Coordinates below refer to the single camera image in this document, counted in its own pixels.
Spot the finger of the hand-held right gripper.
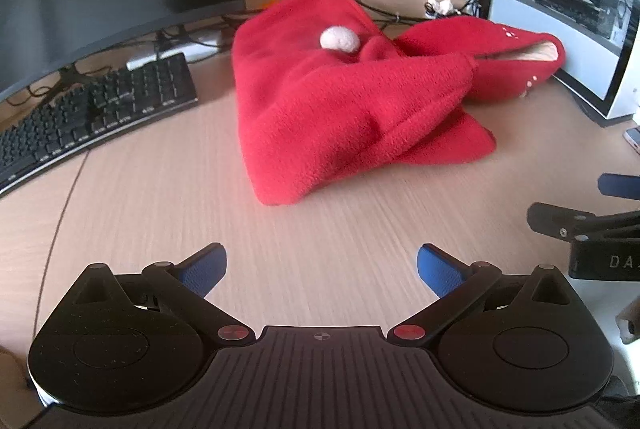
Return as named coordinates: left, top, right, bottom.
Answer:
left=597, top=173, right=640, bottom=201
left=527, top=202, right=640, bottom=243

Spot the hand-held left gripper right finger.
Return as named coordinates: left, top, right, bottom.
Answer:
left=392, top=244, right=576, bottom=350

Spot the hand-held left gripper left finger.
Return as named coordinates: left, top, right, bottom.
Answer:
left=75, top=243, right=253, bottom=349

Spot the red fleece hoodie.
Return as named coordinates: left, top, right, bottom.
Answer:
left=232, top=0, right=567, bottom=207

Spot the black keyboard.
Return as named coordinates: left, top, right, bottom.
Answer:
left=0, top=52, right=199, bottom=200

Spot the computer case with glass side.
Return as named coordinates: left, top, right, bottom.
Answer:
left=487, top=0, right=640, bottom=127

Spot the white power strip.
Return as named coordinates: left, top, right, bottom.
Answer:
left=125, top=25, right=224, bottom=71

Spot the black cable bundle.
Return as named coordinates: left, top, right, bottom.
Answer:
left=352, top=0, right=482, bottom=27

